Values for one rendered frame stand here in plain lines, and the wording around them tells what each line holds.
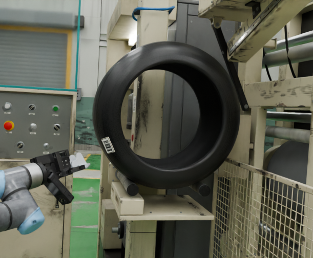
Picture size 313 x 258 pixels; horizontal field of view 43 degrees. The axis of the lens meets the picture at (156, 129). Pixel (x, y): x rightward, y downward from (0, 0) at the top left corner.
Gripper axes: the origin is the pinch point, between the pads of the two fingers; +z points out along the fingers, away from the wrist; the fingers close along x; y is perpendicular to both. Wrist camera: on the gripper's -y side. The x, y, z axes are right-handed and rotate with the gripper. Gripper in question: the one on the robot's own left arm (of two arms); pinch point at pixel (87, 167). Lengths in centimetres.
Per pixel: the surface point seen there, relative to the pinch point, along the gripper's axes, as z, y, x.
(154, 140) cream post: 54, 4, 12
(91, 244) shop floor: 131, -62, 174
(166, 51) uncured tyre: 31, 32, -25
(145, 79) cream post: 53, 31, 6
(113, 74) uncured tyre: 17.0, 29.4, -8.7
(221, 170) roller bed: 71, -19, -8
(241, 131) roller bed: 80, -5, -19
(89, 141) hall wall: 619, 77, 676
